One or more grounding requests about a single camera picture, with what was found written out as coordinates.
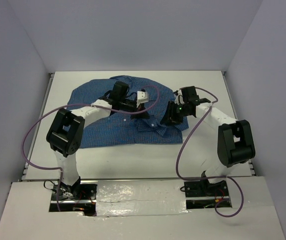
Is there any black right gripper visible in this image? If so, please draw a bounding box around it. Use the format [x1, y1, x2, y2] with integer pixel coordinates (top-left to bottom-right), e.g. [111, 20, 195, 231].
[160, 100, 191, 126]

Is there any blue checked long sleeve shirt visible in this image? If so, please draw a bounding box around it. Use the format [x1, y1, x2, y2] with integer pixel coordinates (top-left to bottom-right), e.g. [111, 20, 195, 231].
[68, 75, 189, 149]

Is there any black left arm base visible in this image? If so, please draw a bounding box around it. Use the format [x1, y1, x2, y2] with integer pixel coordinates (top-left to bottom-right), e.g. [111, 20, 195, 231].
[43, 180, 97, 217]

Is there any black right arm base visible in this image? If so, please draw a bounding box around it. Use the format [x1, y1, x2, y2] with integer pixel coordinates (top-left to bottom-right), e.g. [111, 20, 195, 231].
[180, 180, 232, 210]

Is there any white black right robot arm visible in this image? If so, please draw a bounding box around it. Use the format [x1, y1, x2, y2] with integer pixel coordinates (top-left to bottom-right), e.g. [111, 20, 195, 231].
[161, 86, 256, 196]

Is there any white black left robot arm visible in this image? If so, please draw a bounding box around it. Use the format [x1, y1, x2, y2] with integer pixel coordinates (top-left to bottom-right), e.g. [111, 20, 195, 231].
[46, 81, 149, 199]

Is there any silver tape patch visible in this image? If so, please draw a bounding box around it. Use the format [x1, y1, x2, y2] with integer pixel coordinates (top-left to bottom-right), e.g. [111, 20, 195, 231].
[96, 179, 187, 217]

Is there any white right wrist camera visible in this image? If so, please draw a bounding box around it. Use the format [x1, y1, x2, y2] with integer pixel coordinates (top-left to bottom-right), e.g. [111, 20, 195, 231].
[173, 89, 185, 105]

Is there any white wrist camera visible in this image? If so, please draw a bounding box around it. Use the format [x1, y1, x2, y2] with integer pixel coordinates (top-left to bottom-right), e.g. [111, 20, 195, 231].
[136, 90, 149, 106]
[173, 89, 185, 105]

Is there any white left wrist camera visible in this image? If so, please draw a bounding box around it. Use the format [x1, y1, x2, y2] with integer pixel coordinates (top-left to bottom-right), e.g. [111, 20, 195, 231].
[136, 90, 149, 106]

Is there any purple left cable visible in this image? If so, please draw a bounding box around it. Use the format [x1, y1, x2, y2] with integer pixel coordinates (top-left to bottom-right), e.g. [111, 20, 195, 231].
[20, 85, 160, 213]

